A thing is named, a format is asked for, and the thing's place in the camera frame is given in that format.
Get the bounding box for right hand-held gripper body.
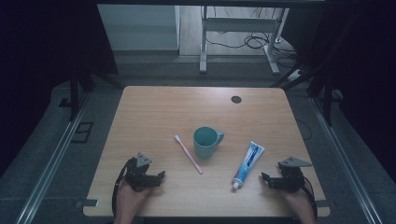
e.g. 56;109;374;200
270;156;314;193

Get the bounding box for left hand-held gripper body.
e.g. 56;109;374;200
124;151;161;192

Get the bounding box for blue and white toothpaste tube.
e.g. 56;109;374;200
231;140;266;193

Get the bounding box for person's right hand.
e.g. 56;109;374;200
281;180;316;216

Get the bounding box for person's left hand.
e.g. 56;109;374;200
115;178;153;219

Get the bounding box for pink toothbrush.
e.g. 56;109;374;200
174;134;205;175

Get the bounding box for teal cup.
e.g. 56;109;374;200
192;125;225;161

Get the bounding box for black metal stand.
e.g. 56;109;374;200
68;65;126;122
270;60;334;127

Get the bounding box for dark curtain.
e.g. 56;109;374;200
0;0;119;176
281;0;396;183

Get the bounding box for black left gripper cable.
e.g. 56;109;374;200
111;158;135;217

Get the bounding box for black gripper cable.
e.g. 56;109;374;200
111;158;135;217
301;175;319;219

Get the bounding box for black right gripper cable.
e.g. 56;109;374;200
301;175;319;219

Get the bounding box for aluminium floor rail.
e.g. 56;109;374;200
310;96;385;224
14;92;92;224

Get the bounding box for black floor bracket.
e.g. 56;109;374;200
70;121;94;145

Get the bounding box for black floor cables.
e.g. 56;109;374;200
205;6;301;68

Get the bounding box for white desk frame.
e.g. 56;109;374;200
199;5;290;76

